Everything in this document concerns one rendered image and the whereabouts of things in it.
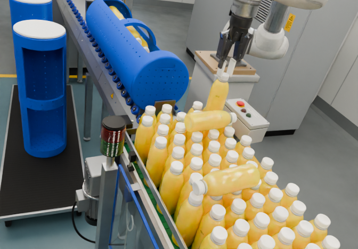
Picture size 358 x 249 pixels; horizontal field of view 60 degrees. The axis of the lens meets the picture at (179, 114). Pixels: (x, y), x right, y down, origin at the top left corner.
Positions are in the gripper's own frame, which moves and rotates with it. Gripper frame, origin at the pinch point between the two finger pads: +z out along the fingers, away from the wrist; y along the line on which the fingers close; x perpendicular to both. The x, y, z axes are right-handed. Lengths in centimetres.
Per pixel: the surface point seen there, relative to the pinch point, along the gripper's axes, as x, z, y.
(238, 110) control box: 1.3, 19.9, -12.7
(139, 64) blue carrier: -27.0, 11.2, 23.4
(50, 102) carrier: -91, 69, 52
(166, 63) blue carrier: -24.2, 9.8, 12.2
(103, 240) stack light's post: 22, 53, 49
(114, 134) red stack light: 23, 6, 50
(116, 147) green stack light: 23, 10, 49
